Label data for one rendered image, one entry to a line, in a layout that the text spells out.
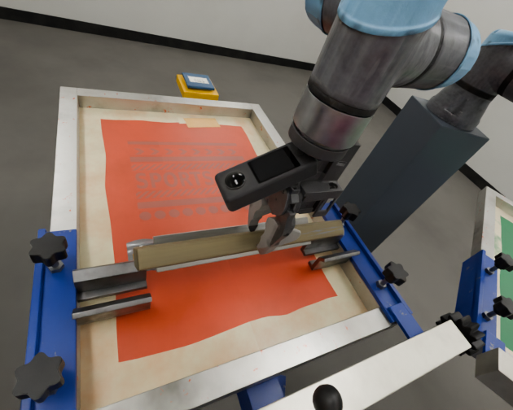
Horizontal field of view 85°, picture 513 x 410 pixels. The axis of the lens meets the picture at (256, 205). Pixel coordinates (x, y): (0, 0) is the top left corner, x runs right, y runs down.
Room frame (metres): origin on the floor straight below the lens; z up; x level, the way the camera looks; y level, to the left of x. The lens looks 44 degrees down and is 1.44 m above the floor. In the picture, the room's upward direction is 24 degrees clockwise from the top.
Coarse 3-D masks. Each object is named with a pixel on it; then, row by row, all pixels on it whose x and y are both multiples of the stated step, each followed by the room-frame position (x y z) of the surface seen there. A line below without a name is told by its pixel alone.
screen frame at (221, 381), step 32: (64, 96) 0.55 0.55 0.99; (96, 96) 0.61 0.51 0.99; (128, 96) 0.67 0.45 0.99; (160, 96) 0.74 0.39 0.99; (64, 128) 0.45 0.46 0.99; (256, 128) 0.85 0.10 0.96; (64, 160) 0.36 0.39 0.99; (64, 192) 0.29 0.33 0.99; (64, 224) 0.24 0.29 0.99; (352, 320) 0.29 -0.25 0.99; (384, 320) 0.32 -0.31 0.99; (256, 352) 0.17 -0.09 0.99; (288, 352) 0.19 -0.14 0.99; (320, 352) 0.21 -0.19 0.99; (192, 384) 0.10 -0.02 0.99; (224, 384) 0.11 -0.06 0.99; (256, 384) 0.14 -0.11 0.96
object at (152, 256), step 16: (304, 224) 0.38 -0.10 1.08; (320, 224) 0.37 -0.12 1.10; (336, 224) 0.39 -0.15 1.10; (192, 240) 0.23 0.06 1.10; (208, 240) 0.24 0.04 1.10; (224, 240) 0.26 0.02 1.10; (240, 240) 0.27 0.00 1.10; (256, 240) 0.28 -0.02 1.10; (304, 240) 0.33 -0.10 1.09; (144, 256) 0.18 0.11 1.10; (160, 256) 0.19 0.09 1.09; (176, 256) 0.20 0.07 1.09; (192, 256) 0.21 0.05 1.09; (208, 256) 0.23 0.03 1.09
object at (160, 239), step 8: (264, 224) 0.36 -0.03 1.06; (296, 224) 0.40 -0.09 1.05; (192, 232) 0.28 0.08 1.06; (200, 232) 0.29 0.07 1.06; (208, 232) 0.29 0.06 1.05; (216, 232) 0.30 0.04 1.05; (224, 232) 0.31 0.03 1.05; (232, 232) 0.32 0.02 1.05; (240, 232) 0.32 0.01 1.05; (160, 240) 0.24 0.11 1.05; (168, 240) 0.25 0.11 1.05; (176, 240) 0.25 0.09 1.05; (184, 240) 0.26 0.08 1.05; (280, 248) 0.35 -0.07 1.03; (224, 256) 0.28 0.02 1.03; (232, 256) 0.29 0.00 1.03; (240, 256) 0.29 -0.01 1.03; (176, 264) 0.23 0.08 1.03; (184, 264) 0.23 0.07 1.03; (192, 264) 0.24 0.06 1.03
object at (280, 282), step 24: (240, 144) 0.72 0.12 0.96; (216, 216) 0.42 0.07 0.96; (240, 216) 0.45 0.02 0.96; (264, 216) 0.48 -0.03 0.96; (240, 264) 0.33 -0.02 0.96; (264, 264) 0.35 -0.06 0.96; (288, 264) 0.38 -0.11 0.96; (240, 288) 0.28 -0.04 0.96; (264, 288) 0.30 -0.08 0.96; (288, 288) 0.32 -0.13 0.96; (312, 288) 0.34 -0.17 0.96; (264, 312) 0.25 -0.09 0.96; (288, 312) 0.27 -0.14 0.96
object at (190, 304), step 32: (128, 128) 0.58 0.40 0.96; (160, 128) 0.64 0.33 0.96; (128, 160) 0.47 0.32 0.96; (128, 192) 0.38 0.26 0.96; (128, 224) 0.31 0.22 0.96; (160, 224) 0.34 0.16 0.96; (192, 224) 0.37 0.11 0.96; (160, 288) 0.22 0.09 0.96; (192, 288) 0.24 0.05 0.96; (224, 288) 0.26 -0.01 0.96; (128, 320) 0.15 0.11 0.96; (160, 320) 0.17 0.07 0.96; (192, 320) 0.19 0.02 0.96; (224, 320) 0.21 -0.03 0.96; (128, 352) 0.11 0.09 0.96; (160, 352) 0.13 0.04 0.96
